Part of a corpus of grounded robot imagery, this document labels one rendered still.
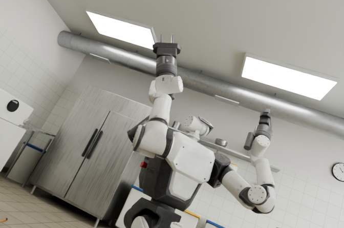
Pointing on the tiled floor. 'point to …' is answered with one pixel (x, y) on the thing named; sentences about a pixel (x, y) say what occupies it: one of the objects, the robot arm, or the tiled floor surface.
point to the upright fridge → (93, 154)
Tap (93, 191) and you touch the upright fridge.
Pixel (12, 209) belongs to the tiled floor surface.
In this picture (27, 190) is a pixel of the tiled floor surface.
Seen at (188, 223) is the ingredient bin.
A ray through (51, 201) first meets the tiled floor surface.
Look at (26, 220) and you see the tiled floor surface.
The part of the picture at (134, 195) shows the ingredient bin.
